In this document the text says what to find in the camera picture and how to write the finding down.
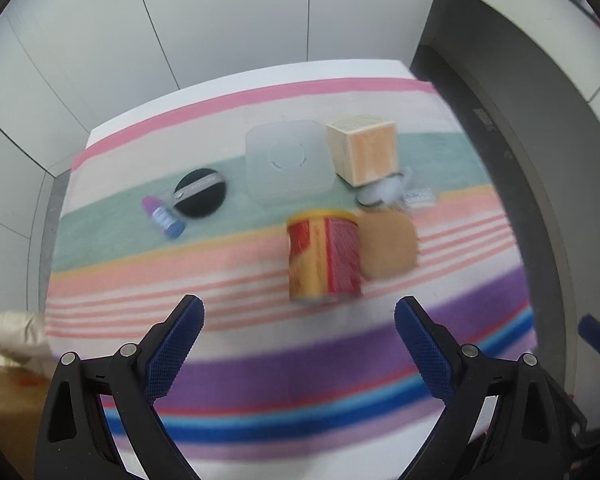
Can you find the brown cardboard box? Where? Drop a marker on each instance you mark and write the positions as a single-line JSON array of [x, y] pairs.
[[10, 410]]

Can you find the beige cube box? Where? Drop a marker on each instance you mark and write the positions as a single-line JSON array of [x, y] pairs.
[[367, 147]]

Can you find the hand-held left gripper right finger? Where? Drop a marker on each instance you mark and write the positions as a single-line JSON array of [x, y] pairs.
[[427, 350]]

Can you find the round cork coaster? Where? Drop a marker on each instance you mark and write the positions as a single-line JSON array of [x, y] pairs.
[[387, 245]]

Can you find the small purple bottle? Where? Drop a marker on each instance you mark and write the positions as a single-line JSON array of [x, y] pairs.
[[162, 217]]

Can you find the cream cloth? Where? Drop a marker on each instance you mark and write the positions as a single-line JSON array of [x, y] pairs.
[[10, 335]]

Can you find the red and yellow can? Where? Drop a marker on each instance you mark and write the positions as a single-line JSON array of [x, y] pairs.
[[325, 257]]

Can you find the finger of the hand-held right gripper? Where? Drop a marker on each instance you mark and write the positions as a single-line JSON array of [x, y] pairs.
[[580, 427], [594, 331]]

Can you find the striped pastel table cloth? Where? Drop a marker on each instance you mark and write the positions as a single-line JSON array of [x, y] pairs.
[[260, 270]]

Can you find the black powder puff grey ribbon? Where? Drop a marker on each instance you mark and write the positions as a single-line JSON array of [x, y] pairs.
[[200, 191]]

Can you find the white square plastic lid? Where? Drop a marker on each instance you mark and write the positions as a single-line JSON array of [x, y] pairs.
[[286, 160]]

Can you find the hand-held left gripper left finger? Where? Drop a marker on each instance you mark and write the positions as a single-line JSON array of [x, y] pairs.
[[172, 347]]

